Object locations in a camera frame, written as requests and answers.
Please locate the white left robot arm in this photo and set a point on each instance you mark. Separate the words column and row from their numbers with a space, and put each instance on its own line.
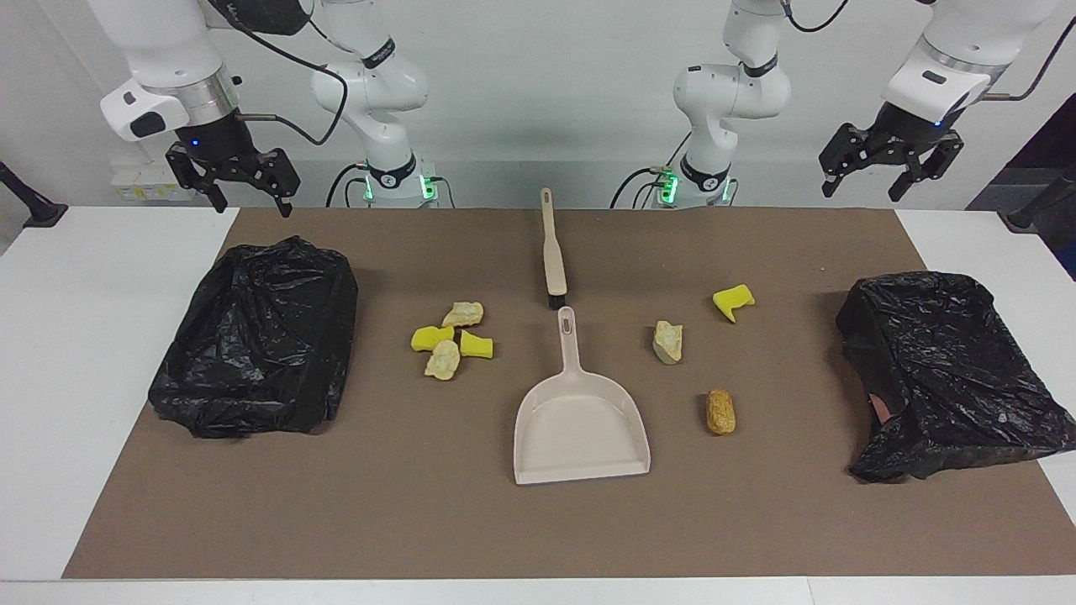
column 731, row 92

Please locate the brown croquette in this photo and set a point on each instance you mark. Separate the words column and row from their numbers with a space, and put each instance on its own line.
column 720, row 412

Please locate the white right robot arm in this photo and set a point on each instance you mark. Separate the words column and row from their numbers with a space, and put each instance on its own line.
column 378, row 84

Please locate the pale bread chunk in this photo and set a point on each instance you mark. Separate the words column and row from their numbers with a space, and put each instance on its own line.
column 667, row 343
column 442, row 361
column 463, row 314

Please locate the yellow sponge piece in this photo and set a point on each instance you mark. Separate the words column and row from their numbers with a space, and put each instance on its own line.
column 731, row 301
column 430, row 338
column 477, row 345

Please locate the brown table mat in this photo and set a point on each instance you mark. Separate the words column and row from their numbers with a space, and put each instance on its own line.
column 538, row 529

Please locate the beige plastic dustpan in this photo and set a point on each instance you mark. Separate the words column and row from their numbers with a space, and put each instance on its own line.
column 580, row 428

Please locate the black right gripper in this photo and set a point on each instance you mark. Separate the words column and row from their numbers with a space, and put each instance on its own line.
column 220, row 139

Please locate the dark background equipment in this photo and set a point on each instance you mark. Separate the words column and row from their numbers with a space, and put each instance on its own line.
column 1051, row 143

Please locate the white wall socket box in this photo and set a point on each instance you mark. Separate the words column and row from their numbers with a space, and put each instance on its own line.
column 134, row 181

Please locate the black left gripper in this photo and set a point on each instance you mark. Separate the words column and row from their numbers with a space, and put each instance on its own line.
column 904, row 130

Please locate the black clamp stand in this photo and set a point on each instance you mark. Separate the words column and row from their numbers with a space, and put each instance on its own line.
column 42, row 214
column 1030, row 217

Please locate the bin with black bag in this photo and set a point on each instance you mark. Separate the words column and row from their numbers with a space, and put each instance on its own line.
column 252, row 336
column 950, row 370

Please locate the beige hand brush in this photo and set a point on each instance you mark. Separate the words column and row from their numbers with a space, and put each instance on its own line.
column 552, row 252

